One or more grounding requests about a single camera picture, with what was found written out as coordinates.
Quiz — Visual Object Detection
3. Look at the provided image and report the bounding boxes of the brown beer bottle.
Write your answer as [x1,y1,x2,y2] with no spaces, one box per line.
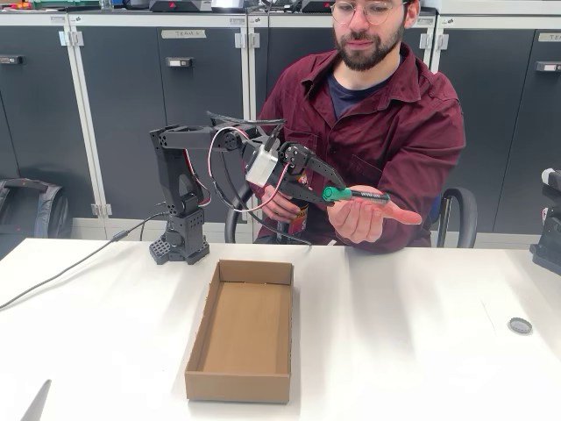
[274,173,311,245]

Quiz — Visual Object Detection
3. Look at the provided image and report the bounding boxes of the green edding marker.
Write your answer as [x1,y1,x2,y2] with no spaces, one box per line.
[322,185,391,206]

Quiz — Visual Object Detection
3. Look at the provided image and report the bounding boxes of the person's right forearm maroon sleeve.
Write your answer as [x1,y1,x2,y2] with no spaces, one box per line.
[248,175,275,233]

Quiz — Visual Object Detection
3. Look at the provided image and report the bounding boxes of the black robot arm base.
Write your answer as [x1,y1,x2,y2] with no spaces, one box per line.
[529,168,561,277]

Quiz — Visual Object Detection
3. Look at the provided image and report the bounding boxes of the person's right hand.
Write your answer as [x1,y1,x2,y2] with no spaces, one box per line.
[261,183,303,223]

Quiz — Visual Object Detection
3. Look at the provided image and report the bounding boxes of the person's left hand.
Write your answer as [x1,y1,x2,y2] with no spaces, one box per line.
[326,199,423,246]

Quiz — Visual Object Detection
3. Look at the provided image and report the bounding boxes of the bearded man in maroon shirt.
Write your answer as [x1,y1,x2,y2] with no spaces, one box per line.
[249,0,466,254]

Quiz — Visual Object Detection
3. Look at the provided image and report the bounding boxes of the open cardboard box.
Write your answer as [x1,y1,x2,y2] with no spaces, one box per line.
[183,258,295,404]

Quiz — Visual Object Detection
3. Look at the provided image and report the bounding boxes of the black office chair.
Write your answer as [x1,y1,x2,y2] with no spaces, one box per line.
[224,186,479,249]

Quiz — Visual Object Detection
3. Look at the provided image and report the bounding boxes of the round metal glasses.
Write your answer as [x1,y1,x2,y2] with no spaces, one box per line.
[330,1,411,26]

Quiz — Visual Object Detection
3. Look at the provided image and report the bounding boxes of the dark grey backpack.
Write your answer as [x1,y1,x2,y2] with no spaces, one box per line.
[0,177,74,260]

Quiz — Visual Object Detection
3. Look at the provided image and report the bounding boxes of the green flat box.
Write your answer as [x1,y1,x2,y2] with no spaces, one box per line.
[32,0,100,10]

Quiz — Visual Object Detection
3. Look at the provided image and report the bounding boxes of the grey laptop corner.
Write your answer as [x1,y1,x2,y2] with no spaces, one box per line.
[19,379,53,421]

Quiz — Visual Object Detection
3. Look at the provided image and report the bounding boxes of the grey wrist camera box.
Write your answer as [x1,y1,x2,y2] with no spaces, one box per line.
[244,143,281,186]

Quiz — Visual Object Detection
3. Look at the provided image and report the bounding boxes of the black camera cable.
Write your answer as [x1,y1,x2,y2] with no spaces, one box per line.
[205,110,313,246]

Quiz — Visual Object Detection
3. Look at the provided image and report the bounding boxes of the white red servo wires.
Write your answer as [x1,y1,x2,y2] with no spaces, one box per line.
[183,128,293,215]

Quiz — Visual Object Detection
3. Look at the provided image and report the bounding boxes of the grey black power cable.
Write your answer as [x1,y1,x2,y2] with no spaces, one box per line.
[0,211,170,310]

